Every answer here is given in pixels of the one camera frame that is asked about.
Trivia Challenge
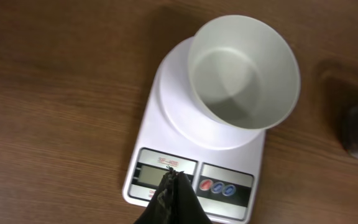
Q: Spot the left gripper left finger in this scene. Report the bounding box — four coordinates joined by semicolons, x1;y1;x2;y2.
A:
134;167;179;224

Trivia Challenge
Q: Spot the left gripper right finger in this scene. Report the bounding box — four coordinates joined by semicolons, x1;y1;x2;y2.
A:
172;172;212;224

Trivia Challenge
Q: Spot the white digital kitchen scale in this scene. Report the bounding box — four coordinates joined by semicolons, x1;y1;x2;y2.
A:
122;39;265;223

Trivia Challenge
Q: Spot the white plastic bowl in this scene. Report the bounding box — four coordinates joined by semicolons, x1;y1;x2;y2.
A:
187;15;301;129

